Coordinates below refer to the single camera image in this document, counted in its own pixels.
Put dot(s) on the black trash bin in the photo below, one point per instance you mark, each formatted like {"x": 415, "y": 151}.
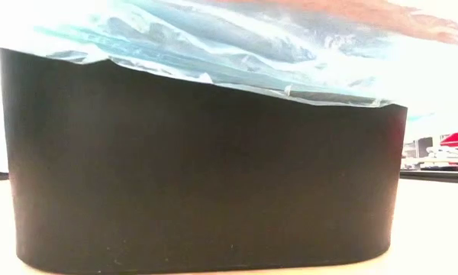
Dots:
{"x": 206, "y": 172}

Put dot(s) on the blue trash bag liner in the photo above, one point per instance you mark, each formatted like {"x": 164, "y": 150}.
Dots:
{"x": 198, "y": 38}

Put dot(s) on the wooden workbench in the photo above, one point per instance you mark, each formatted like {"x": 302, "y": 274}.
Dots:
{"x": 439, "y": 164}

